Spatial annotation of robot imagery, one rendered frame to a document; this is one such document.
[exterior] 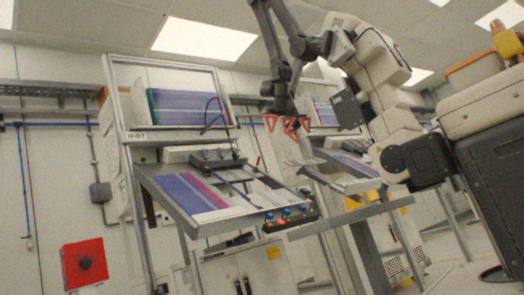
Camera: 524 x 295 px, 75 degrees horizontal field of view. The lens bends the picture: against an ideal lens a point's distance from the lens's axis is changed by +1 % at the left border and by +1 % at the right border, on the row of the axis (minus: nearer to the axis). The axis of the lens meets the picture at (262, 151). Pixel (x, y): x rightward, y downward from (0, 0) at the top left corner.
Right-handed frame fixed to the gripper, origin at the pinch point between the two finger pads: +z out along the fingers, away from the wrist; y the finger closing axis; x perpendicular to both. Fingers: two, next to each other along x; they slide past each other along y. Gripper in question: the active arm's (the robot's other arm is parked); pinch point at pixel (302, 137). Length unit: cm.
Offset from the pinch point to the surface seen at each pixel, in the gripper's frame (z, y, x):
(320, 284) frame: 65, -45, 14
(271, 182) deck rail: 3, -51, 11
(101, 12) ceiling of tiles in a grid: -214, -141, -40
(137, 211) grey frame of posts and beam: 0, -69, -62
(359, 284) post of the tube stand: 72, -45, 39
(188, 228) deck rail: 24, -25, -55
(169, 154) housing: -28, -64, -40
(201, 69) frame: -93, -68, 0
